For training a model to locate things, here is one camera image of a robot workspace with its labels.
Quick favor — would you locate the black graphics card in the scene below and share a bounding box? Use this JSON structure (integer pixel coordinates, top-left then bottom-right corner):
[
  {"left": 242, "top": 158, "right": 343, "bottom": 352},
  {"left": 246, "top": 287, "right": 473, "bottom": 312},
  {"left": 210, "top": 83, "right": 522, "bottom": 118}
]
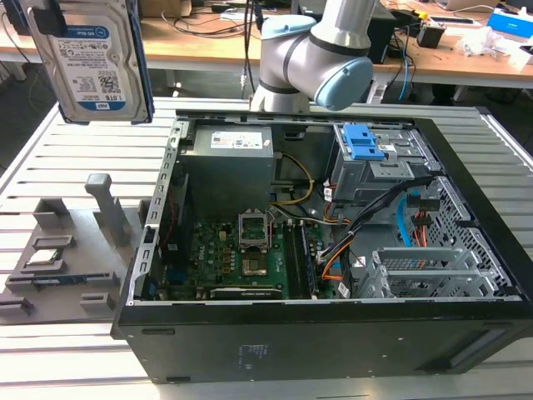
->
[{"left": 209, "top": 285, "right": 288, "bottom": 301}]

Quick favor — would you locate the black open PC case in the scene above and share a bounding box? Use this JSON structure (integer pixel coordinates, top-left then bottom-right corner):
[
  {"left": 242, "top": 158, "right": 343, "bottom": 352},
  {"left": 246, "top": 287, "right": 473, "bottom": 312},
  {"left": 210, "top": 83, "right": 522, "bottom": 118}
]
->
[{"left": 110, "top": 107, "right": 533, "bottom": 385}]

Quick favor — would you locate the light blue data wire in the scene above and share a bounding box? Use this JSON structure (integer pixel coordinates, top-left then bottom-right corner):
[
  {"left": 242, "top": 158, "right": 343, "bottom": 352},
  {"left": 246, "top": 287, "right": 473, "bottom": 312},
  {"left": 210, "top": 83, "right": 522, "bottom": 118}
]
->
[{"left": 396, "top": 195, "right": 421, "bottom": 252}]

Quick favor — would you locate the CPU socket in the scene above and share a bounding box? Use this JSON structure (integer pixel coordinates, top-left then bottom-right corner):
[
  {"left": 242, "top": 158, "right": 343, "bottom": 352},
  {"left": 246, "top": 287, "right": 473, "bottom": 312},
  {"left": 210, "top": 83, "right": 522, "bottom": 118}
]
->
[{"left": 237, "top": 211, "right": 272, "bottom": 254}]

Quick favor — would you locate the thin black cable with plug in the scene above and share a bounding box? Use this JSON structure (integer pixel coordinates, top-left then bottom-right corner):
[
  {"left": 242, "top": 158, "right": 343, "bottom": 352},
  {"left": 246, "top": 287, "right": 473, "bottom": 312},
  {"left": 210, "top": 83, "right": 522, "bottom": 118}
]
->
[{"left": 240, "top": 0, "right": 264, "bottom": 101}]

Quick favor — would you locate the silver CPU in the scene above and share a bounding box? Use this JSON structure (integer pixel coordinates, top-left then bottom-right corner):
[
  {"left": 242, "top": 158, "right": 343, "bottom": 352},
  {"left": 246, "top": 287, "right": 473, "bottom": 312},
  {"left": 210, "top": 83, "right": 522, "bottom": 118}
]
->
[{"left": 27, "top": 249, "right": 63, "bottom": 268}]

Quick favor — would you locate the grey metal disk bay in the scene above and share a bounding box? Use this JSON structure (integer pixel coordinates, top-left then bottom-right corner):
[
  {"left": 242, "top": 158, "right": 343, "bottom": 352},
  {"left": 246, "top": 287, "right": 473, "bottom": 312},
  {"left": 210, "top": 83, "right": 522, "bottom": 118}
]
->
[{"left": 331, "top": 122, "right": 435, "bottom": 206}]

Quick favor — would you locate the black wire bundle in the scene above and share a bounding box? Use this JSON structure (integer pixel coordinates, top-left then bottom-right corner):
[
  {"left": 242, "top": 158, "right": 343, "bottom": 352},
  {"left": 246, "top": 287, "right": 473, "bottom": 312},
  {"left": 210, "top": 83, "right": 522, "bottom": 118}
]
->
[{"left": 316, "top": 173, "right": 435, "bottom": 264}]

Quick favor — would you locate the grey metal expansion bracket cage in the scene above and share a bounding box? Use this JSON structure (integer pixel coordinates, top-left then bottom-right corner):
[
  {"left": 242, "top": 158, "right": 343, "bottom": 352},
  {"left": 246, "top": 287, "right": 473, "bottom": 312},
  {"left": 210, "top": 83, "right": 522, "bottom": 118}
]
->
[{"left": 356, "top": 246, "right": 497, "bottom": 299}]

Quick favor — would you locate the crumpled clear plastic bag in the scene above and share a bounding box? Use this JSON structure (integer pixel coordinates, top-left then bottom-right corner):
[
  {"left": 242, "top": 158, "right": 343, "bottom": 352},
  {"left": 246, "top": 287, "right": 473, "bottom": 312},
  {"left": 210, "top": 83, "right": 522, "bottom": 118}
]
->
[{"left": 456, "top": 27, "right": 508, "bottom": 58}]

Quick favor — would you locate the blue plastic bay latch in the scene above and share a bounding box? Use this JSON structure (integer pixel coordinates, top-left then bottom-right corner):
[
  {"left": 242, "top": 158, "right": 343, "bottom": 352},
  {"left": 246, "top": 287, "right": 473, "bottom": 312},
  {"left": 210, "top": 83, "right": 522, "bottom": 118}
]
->
[{"left": 342, "top": 124, "right": 386, "bottom": 162}]

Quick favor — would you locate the grey parts rack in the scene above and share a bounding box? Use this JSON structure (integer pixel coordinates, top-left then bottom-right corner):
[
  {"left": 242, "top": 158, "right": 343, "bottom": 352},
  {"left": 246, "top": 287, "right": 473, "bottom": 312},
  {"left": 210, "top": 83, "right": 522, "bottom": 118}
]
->
[{"left": 0, "top": 172, "right": 145, "bottom": 326}]

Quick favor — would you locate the black desktop tower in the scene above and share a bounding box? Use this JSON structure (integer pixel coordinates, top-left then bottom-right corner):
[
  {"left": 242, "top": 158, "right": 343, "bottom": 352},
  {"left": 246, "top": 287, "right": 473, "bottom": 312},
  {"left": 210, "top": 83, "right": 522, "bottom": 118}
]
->
[{"left": 366, "top": 0, "right": 397, "bottom": 66}]

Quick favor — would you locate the hard disk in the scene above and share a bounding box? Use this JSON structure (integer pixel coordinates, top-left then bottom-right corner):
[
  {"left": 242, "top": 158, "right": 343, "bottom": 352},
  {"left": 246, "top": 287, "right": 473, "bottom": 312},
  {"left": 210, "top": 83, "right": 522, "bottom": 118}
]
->
[{"left": 7, "top": 0, "right": 156, "bottom": 126}]

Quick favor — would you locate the wooden desk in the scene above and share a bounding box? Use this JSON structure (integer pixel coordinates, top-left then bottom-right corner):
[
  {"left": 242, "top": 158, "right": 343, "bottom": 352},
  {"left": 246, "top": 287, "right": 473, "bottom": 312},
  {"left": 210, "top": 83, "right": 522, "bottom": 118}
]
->
[{"left": 0, "top": 0, "right": 533, "bottom": 91}]

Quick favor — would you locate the small black box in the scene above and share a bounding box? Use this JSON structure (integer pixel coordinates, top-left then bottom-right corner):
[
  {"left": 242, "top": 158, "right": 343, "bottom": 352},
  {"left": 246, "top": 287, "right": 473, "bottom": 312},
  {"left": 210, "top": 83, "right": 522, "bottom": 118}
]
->
[{"left": 416, "top": 22, "right": 445, "bottom": 49}]

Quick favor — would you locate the blue RAM stick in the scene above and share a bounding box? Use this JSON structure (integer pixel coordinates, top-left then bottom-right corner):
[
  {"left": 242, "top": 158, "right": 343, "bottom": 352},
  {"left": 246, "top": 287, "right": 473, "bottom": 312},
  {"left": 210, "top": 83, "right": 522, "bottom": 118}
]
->
[{"left": 31, "top": 272, "right": 112, "bottom": 289}]

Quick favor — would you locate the green motherboard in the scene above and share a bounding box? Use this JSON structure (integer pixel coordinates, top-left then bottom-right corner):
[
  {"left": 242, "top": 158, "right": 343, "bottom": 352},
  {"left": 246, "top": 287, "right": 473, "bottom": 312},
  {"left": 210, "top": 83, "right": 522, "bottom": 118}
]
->
[{"left": 162, "top": 216, "right": 330, "bottom": 302}]

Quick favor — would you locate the red orange power wire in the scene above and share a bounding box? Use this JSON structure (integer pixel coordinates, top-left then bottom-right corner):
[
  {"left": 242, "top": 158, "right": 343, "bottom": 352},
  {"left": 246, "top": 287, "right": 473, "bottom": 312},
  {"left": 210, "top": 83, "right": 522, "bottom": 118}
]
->
[{"left": 409, "top": 209, "right": 433, "bottom": 252}]

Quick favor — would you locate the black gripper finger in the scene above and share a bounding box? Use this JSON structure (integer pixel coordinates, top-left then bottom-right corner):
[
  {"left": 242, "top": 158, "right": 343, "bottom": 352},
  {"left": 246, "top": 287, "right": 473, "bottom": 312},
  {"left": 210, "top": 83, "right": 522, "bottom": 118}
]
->
[{"left": 32, "top": 6, "right": 67, "bottom": 36}]

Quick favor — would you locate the grey power supply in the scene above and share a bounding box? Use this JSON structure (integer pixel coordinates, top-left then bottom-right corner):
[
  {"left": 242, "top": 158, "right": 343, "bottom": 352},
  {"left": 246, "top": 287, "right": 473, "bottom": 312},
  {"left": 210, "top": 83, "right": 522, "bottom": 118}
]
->
[{"left": 178, "top": 124, "right": 276, "bottom": 214}]

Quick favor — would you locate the yellow wire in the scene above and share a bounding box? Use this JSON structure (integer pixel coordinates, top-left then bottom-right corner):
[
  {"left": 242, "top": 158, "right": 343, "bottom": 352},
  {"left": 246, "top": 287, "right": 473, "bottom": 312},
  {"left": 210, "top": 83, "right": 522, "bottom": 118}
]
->
[{"left": 269, "top": 152, "right": 316, "bottom": 207}]

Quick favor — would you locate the blue white cardboard box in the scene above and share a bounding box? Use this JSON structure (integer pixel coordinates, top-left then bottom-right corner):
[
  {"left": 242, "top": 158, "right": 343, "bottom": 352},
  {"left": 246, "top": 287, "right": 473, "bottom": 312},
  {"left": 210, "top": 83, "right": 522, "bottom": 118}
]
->
[{"left": 486, "top": 7, "right": 533, "bottom": 43}]

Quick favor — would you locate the blue hanging cable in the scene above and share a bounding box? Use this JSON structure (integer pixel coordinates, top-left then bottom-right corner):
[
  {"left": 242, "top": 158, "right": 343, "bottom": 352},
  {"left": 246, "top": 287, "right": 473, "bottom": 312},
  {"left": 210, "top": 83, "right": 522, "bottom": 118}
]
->
[{"left": 397, "top": 52, "right": 418, "bottom": 102}]

